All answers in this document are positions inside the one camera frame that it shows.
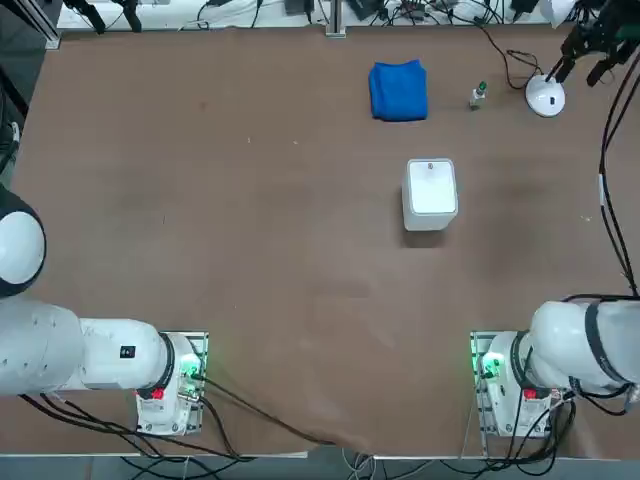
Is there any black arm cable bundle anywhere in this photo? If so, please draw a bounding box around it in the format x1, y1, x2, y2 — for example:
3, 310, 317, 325
597, 44, 640, 296
19, 374, 351, 460

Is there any black left arm cable bundle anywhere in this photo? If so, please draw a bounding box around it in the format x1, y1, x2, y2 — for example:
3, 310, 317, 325
19, 374, 351, 460

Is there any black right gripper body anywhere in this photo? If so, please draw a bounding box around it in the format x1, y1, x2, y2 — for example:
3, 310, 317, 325
592, 0, 640, 49

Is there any aluminium frame post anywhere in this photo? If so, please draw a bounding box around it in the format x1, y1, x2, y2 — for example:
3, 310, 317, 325
324, 0, 347, 37
0, 0, 62, 50

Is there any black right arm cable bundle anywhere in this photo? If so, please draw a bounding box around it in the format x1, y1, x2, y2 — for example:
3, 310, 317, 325
597, 44, 640, 296

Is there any white cube box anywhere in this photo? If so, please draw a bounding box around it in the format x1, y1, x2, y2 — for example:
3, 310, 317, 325
401, 157, 460, 233

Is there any black stand leg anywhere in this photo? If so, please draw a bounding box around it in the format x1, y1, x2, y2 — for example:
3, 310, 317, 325
64, 0, 107, 35
119, 0, 144, 34

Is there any blue folded cloth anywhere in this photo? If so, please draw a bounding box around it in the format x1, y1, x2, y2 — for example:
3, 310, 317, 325
368, 58, 430, 122

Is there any white desk lamp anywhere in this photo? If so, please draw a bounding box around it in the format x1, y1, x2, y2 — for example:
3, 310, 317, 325
524, 0, 576, 119

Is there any black lamp power cable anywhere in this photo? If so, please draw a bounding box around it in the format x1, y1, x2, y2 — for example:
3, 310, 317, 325
478, 23, 542, 91

